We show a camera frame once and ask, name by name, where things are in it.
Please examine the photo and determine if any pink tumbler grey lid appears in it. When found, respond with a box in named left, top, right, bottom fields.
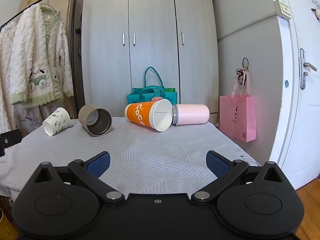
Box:
left=172, top=104, right=210, bottom=126

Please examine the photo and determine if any beige steel-lined cup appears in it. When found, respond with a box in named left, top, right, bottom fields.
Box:
left=79, top=105, right=112, bottom=137

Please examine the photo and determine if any white green-print paper cup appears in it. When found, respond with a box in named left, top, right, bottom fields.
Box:
left=42, top=107, right=71, bottom=136

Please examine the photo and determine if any orange coco paper cup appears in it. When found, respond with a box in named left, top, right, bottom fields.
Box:
left=125, top=99, right=173, bottom=132

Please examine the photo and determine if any pink paper gift bag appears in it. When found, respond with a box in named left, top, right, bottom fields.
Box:
left=219, top=68, right=257, bottom=142

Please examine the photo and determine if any white patterned tablecloth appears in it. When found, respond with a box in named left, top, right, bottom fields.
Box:
left=1, top=118, right=257, bottom=199

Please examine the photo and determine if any white door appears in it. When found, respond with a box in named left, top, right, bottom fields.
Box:
left=278, top=0, right=319, bottom=189

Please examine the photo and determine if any white fluffy green-trim cardigan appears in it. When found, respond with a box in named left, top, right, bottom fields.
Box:
left=0, top=3, right=74, bottom=131

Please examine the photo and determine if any teal felt handbag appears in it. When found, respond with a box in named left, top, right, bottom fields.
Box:
left=127, top=66, right=177, bottom=105

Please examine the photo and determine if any black clothes rack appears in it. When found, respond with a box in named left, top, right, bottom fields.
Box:
left=1, top=0, right=85, bottom=117

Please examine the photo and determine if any grey three-door wardrobe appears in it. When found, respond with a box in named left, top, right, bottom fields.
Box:
left=81, top=0, right=219, bottom=118

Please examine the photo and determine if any black cord on hook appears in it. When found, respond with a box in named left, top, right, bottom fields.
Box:
left=235, top=57, right=250, bottom=86

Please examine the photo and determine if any silver door handle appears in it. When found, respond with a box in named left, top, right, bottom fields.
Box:
left=299, top=48, right=317, bottom=90

